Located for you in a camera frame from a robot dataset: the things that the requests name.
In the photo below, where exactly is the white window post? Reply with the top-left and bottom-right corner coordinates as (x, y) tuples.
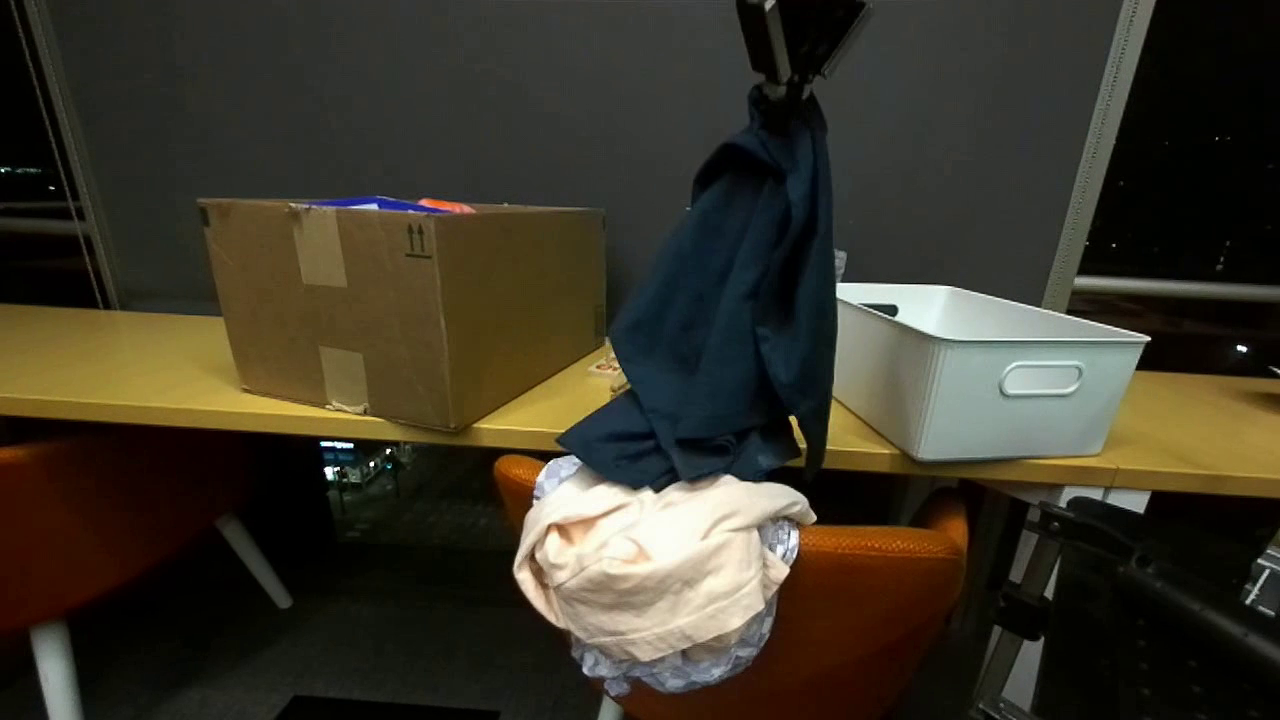
(1042, 0), (1161, 312)

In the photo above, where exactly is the navy blue cloth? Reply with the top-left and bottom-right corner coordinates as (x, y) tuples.
(556, 78), (841, 492)

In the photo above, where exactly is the orange chair with cloths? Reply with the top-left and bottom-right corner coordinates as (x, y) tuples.
(494, 451), (974, 720)

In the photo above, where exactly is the brown cardboard box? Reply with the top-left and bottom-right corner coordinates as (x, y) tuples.
(198, 197), (614, 434)

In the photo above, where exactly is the purple white packet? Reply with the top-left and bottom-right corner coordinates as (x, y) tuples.
(298, 192), (434, 221)

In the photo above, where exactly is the black tripod stand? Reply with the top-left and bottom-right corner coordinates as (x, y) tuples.
(974, 492), (1280, 720)

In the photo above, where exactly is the white plastic basket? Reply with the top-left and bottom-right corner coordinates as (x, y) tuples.
(833, 281), (1151, 466)

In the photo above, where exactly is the pink cloth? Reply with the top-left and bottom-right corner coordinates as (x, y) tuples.
(513, 466), (822, 668)

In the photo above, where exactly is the purple checkered cloth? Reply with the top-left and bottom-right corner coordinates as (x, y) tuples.
(534, 451), (807, 700)

